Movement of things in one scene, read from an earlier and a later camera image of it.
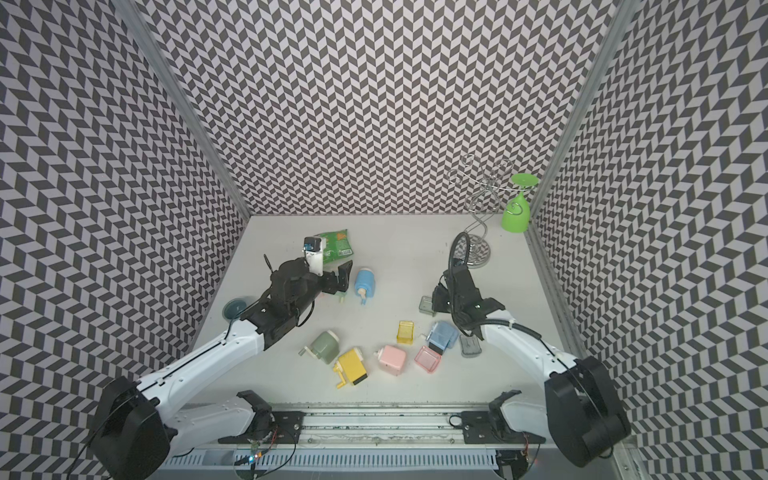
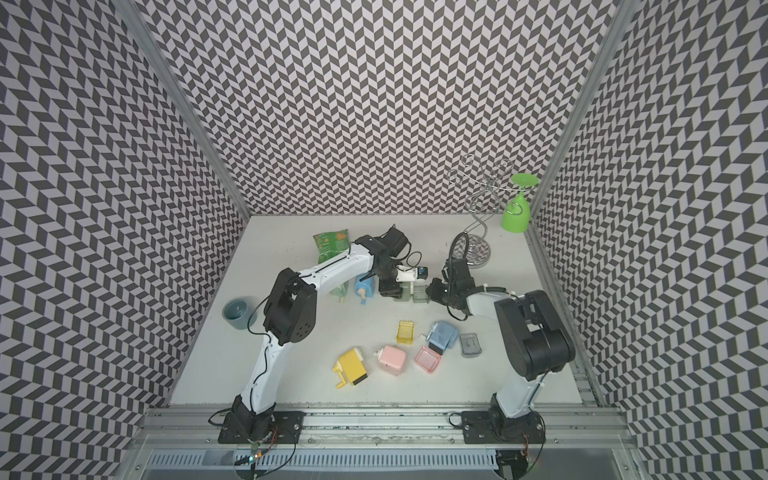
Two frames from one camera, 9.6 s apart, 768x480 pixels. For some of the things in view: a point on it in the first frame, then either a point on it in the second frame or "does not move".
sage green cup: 324,347 to 419,292
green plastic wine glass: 516,214 does not move
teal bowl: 233,308 does not move
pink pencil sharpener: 391,359 does not move
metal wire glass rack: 484,200 does not move
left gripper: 343,278 to 391,291
